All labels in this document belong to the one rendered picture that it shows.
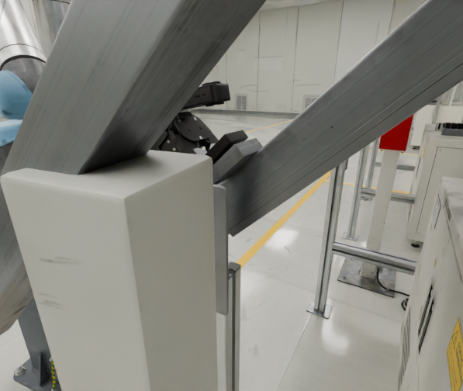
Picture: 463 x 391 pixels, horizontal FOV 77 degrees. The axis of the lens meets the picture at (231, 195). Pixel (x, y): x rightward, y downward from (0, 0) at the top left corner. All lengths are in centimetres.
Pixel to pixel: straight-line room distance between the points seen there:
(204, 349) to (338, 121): 22
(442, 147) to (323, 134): 149
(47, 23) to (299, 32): 907
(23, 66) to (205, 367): 54
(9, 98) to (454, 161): 172
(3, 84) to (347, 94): 49
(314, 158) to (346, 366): 94
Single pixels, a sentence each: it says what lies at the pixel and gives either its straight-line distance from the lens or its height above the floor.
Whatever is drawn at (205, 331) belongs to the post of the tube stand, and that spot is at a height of 74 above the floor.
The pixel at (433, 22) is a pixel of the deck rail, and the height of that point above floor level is 90.
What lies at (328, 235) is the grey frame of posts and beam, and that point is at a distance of 113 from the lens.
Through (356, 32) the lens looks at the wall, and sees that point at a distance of 933.
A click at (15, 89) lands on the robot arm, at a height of 85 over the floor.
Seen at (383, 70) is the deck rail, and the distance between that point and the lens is 28.
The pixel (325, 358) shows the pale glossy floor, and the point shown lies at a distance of 116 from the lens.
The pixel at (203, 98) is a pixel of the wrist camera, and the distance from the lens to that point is 45.
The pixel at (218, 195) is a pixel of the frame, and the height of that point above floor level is 75.
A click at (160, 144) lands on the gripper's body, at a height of 77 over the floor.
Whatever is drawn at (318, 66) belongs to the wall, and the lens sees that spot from 944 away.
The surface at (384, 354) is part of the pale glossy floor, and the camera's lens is 124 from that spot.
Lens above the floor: 86
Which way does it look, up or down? 21 degrees down
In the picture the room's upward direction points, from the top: straight up
